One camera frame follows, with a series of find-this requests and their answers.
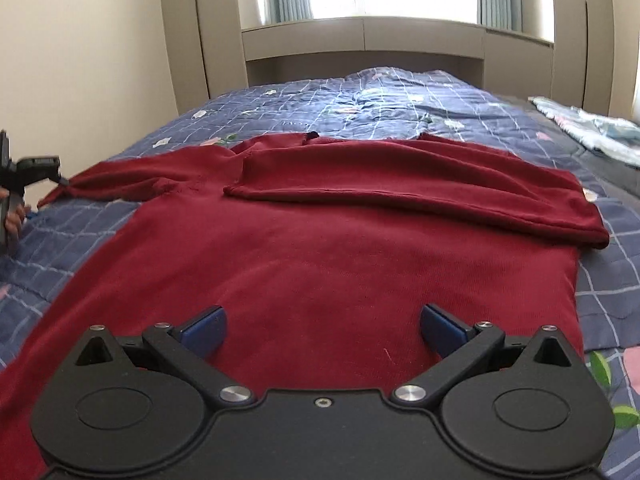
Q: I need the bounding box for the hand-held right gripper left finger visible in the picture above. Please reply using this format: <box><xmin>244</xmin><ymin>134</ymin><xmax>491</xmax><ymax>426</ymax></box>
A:
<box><xmin>75</xmin><ymin>304</ymin><xmax>254</xmax><ymax>409</ymax></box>

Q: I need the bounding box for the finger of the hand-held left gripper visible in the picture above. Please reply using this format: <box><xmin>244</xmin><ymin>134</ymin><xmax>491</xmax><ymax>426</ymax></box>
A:
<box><xmin>17</xmin><ymin>156</ymin><xmax>69</xmax><ymax>192</ymax></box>

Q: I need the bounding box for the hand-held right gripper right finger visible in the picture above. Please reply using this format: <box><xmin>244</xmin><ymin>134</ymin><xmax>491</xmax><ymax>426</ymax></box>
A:
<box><xmin>391</xmin><ymin>303</ymin><xmax>577</xmax><ymax>408</ymax></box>

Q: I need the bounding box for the dark red knit sweater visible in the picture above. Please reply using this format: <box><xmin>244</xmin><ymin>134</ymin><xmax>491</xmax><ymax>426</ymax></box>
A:
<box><xmin>0</xmin><ymin>131</ymin><xmax>611</xmax><ymax>480</ymax></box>

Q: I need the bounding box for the person's left hand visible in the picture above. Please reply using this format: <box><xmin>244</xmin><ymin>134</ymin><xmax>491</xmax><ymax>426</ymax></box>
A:
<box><xmin>4</xmin><ymin>202</ymin><xmax>27</xmax><ymax>242</ymax></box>

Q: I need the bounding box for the beige wardrobe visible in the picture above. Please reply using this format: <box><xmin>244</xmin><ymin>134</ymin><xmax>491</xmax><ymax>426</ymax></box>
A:
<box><xmin>157</xmin><ymin>0</ymin><xmax>249</xmax><ymax>117</ymax></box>
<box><xmin>547</xmin><ymin>0</ymin><xmax>640</xmax><ymax>124</ymax></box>

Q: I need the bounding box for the blue checked floral quilt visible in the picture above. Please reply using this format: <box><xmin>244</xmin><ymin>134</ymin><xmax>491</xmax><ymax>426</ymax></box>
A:
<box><xmin>0</xmin><ymin>67</ymin><xmax>640</xmax><ymax>441</ymax></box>

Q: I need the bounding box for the light blue patterned cloth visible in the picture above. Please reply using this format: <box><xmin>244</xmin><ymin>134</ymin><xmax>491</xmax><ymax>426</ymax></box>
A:
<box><xmin>531</xmin><ymin>96</ymin><xmax>640</xmax><ymax>169</ymax></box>

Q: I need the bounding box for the beige headboard cabinet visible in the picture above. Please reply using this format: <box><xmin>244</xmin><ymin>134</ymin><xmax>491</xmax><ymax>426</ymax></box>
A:
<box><xmin>241</xmin><ymin>16</ymin><xmax>556</xmax><ymax>99</ymax></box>

